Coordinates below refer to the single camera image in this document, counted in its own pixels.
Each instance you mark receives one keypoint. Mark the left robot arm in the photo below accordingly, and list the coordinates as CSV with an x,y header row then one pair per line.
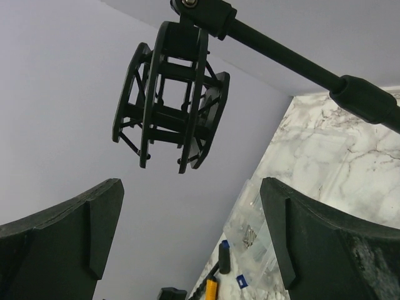
x,y
171,293

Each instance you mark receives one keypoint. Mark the black T-handle tool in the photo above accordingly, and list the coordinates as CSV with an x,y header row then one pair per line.
x,y
222,266

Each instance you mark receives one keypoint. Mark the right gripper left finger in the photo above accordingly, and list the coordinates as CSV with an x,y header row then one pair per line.
x,y
61,252

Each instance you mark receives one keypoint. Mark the orange utility knife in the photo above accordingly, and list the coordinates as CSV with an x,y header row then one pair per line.
x,y
211,290

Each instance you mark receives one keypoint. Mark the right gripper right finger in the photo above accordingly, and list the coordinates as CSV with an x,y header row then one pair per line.
x,y
324,253

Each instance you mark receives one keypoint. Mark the black round-base shock-mount stand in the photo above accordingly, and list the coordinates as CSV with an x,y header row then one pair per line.
x,y
171,93

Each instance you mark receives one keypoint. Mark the clear plastic screw box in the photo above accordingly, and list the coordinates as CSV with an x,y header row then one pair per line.
x,y
304,159

